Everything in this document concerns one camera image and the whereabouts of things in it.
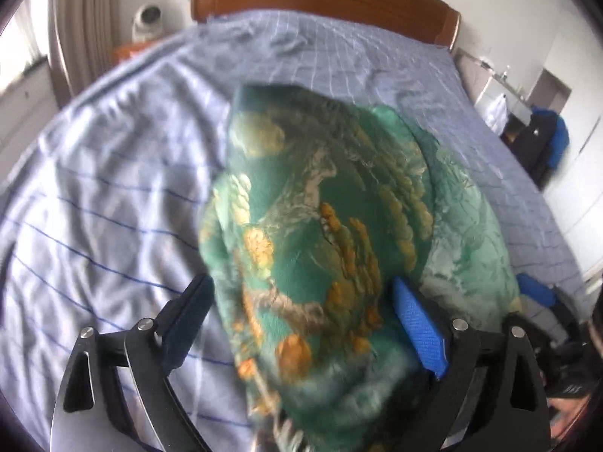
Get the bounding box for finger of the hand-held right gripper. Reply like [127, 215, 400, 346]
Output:
[516, 273, 557, 314]

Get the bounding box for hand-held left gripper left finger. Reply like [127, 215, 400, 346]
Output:
[49, 274, 215, 452]

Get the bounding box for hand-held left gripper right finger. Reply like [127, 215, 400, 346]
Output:
[390, 277, 551, 452]

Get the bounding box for green printed jacket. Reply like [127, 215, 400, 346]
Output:
[197, 84, 523, 452]

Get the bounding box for black and blue backpack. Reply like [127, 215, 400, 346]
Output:
[506, 108, 570, 184]

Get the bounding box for blue striped bed cover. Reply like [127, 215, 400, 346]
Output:
[0, 9, 585, 452]

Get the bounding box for white side table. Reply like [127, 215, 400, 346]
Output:
[455, 52, 533, 133]

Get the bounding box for white dresser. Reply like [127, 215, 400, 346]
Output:
[0, 56, 60, 170]

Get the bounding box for orange nightstand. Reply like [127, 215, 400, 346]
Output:
[113, 40, 161, 64]

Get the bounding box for window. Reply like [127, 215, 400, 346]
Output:
[0, 9, 50, 99]

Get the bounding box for beige curtain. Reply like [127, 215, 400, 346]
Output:
[47, 0, 128, 104]

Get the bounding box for white security camera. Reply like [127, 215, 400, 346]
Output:
[132, 4, 165, 41]

